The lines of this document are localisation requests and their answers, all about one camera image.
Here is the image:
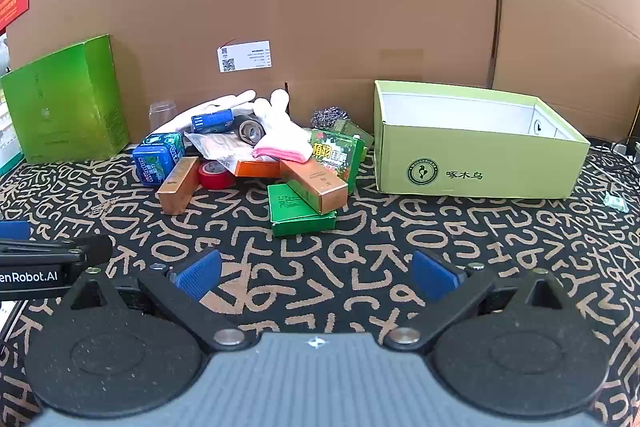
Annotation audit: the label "flat green box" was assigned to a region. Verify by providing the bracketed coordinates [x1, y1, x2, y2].
[267, 183, 338, 238]

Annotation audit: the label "pink packet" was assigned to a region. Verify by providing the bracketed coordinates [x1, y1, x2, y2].
[253, 129, 314, 164]

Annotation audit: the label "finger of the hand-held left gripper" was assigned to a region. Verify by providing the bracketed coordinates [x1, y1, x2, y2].
[0, 220, 32, 242]
[0, 234, 115, 267]

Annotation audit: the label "clear plastic bag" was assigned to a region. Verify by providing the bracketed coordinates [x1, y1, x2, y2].
[184, 130, 257, 172]

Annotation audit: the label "steel wool scrubber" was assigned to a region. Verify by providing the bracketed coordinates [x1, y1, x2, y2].
[310, 106, 351, 130]

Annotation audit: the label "tall green carton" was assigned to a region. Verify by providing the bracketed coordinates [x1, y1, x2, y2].
[0, 34, 132, 165]

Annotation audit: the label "large brown cardboard sheet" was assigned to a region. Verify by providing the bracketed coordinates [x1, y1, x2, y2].
[5, 0, 640, 158]

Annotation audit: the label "red tape roll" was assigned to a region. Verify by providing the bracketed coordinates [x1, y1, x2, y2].
[198, 159, 236, 190]

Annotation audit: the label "green red printed box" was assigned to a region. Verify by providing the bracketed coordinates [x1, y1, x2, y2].
[310, 128, 369, 194]

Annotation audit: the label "green-rimmed grey storage bin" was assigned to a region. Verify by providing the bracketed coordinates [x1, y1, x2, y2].
[373, 80, 592, 200]

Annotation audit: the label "blue foil packet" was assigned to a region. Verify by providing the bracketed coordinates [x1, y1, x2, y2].
[132, 132, 186, 186]

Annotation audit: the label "black patterned tablecloth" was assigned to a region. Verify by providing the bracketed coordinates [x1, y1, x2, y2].
[0, 141, 640, 427]

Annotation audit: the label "green packet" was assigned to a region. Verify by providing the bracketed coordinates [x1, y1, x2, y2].
[332, 119, 375, 148]

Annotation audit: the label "cables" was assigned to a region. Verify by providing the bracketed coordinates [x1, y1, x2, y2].
[590, 138, 640, 168]

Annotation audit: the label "copper coloured box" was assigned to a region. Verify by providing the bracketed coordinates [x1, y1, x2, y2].
[156, 156, 201, 215]
[279, 157, 349, 215]

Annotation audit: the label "orange box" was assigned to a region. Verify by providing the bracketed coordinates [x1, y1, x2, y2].
[232, 159, 283, 178]

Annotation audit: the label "clear plastic cup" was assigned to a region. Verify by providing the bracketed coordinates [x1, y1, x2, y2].
[148, 102, 177, 132]

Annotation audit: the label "white paper label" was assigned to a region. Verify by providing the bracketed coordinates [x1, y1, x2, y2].
[216, 40, 274, 74]

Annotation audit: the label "black tape roll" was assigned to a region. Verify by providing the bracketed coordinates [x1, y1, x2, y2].
[235, 114, 267, 144]

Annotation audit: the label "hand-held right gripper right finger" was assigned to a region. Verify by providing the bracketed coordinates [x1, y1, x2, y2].
[382, 251, 577, 354]

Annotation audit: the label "small blue box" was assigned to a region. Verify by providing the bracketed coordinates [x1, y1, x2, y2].
[191, 109, 236, 134]

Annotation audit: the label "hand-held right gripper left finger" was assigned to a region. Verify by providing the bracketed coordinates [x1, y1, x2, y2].
[64, 249, 258, 354]

